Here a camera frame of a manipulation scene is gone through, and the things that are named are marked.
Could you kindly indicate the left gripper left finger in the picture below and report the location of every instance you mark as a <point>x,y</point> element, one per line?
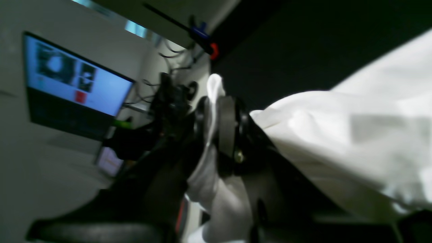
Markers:
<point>141,206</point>

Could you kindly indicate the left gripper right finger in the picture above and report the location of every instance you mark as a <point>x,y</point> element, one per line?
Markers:
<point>282,199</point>

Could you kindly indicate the white graphic t-shirt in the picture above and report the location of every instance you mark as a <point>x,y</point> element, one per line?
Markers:
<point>365,144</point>

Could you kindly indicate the laptop with blue screen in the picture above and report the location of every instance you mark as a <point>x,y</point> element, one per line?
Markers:
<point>68,92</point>

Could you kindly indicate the black table cloth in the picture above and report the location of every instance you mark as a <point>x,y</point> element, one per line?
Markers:
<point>269,49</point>

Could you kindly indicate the blue clamp far left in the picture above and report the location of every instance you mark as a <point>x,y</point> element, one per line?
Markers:
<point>197,33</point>

